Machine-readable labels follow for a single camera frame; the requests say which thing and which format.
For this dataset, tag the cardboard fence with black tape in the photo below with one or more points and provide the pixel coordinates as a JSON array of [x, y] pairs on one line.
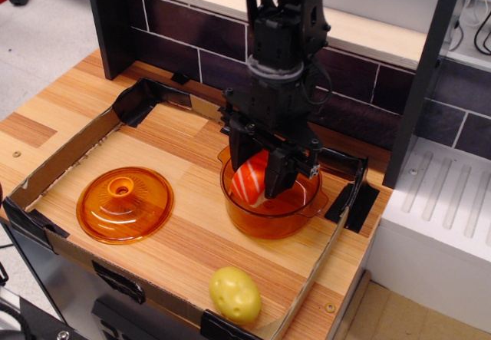
[[65, 137]]

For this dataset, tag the orange transparent plastic pot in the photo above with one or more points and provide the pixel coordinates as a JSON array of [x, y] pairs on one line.
[[257, 215]]

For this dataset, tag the dark grey shelf post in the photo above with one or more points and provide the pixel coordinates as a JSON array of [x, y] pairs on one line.
[[434, 50]]

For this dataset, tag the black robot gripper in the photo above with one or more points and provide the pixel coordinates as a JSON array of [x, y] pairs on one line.
[[272, 115]]

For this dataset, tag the yellow toy potato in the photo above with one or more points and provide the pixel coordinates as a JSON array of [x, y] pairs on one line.
[[235, 295]]

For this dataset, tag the salmon nigiri sushi toy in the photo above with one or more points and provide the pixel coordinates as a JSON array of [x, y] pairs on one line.
[[248, 182]]

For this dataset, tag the white ribbed sink drainboard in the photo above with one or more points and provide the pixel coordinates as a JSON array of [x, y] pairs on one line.
[[442, 197]]

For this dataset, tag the orange transparent pot lid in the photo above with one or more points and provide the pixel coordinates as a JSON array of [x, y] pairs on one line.
[[125, 205]]

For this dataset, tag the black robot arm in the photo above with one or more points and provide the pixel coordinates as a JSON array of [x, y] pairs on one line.
[[287, 35]]

